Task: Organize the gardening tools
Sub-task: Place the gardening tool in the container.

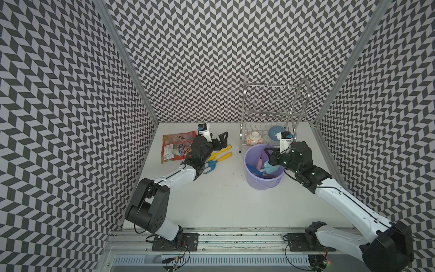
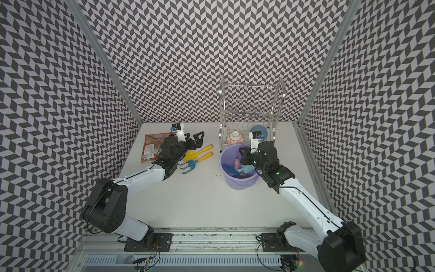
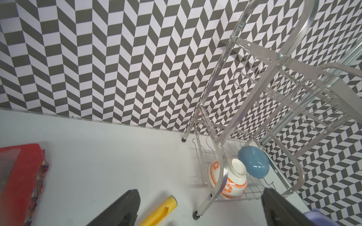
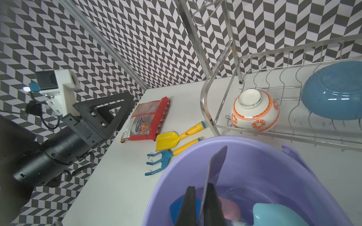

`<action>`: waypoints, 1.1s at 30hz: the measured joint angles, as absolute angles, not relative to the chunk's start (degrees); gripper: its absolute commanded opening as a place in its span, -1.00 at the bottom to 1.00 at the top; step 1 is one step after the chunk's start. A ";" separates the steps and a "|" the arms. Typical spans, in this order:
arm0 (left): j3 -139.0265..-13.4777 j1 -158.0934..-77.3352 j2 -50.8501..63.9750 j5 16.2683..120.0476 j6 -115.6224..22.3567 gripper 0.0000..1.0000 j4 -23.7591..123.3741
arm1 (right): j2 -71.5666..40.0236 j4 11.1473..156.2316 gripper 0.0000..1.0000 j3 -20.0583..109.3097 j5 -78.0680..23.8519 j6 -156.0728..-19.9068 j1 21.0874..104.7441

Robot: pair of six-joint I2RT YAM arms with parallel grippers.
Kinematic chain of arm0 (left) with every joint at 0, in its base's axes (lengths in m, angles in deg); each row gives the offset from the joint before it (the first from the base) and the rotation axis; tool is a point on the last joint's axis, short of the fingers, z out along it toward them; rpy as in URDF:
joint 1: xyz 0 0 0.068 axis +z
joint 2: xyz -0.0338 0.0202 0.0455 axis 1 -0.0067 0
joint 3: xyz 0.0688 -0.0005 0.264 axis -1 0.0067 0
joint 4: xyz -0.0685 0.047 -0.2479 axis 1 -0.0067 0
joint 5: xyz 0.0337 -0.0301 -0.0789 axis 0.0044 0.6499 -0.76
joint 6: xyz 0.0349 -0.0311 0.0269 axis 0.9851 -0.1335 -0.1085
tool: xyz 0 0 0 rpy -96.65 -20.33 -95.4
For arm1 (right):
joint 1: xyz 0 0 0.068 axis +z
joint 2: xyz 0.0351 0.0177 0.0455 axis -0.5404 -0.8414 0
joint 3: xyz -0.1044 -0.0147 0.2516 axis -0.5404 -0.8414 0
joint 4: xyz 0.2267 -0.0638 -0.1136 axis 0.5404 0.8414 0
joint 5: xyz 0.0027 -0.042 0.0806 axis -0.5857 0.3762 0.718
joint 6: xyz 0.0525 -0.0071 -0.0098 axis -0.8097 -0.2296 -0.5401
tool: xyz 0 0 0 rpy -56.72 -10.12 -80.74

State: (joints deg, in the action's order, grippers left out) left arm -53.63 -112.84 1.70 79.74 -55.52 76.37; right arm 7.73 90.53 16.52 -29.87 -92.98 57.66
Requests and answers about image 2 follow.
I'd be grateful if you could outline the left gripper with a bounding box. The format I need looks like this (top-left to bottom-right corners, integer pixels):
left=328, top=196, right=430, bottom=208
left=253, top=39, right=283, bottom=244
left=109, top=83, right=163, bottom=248
left=173, top=131, right=203, bottom=163

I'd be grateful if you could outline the light blue plastic shovel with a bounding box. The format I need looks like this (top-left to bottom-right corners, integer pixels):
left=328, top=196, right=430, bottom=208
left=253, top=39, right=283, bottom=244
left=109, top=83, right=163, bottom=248
left=237, top=165, right=255, bottom=174

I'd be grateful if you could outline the blue trowel wooden handle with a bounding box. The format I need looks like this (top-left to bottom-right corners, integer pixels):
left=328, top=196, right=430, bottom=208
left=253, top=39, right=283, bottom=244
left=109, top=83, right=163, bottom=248
left=222, top=164, right=253, bottom=178

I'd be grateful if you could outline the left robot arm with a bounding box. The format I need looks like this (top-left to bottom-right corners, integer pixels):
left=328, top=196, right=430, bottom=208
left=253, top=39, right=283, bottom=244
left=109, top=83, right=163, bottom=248
left=80, top=131, right=205, bottom=248

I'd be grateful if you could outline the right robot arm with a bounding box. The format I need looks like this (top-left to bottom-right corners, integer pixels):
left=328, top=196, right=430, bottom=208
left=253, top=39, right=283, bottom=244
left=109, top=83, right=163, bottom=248
left=239, top=142, right=367, bottom=272

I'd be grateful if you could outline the yellow toy shovel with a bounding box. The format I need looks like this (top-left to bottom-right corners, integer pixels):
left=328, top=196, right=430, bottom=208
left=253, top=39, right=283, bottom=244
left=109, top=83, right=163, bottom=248
left=183, top=144, right=213, bottom=162

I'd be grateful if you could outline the purple plastic bucket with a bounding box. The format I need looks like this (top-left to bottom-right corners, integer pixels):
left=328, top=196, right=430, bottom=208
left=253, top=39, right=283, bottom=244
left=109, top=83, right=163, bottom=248
left=219, top=144, right=259, bottom=190

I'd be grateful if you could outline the blue ceramic bowl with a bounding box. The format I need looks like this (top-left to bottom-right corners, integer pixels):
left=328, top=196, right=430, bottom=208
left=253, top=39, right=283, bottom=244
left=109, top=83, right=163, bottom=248
left=250, top=125, right=268, bottom=140

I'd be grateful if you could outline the red white patterned bowl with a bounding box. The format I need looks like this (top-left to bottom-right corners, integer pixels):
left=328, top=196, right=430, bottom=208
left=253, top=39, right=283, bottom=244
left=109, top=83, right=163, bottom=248
left=227, top=131, right=244, bottom=145

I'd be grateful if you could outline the red candy bag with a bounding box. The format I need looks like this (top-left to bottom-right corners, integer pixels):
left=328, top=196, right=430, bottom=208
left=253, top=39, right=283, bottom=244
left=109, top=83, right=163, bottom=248
left=141, top=133, right=171, bottom=163

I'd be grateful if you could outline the metal dish rack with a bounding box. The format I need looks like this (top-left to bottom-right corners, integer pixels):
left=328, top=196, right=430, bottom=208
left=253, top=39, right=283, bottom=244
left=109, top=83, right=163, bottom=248
left=218, top=75, right=287, bottom=151

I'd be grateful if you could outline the blue fork yellow handle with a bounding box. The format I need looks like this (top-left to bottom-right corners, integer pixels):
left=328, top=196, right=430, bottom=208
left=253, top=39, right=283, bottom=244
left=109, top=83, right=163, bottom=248
left=180, top=152, right=214, bottom=174

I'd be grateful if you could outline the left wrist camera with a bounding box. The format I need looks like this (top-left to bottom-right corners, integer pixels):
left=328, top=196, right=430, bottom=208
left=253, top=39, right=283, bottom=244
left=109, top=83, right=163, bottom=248
left=171, top=123, right=186, bottom=142

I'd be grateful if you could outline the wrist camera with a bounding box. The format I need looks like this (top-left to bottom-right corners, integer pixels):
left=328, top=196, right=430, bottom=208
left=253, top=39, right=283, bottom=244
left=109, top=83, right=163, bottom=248
left=171, top=123, right=186, bottom=142
left=249, top=130, right=264, bottom=150

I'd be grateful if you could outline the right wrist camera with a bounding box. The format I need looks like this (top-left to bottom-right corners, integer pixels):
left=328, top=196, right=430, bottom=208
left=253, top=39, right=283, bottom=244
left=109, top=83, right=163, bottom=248
left=249, top=130, right=264, bottom=150

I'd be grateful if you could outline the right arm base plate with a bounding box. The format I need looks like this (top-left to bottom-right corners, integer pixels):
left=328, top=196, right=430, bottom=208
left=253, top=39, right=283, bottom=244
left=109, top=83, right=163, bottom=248
left=258, top=233, right=296, bottom=253

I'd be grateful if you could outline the aluminium front rail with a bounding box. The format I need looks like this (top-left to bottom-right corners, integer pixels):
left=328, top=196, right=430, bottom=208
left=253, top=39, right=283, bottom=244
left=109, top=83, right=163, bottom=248
left=76, top=228, right=359, bottom=256

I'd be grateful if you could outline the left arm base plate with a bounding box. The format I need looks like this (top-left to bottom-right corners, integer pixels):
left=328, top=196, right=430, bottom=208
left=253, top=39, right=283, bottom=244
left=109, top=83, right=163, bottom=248
left=124, top=233, right=173, bottom=252

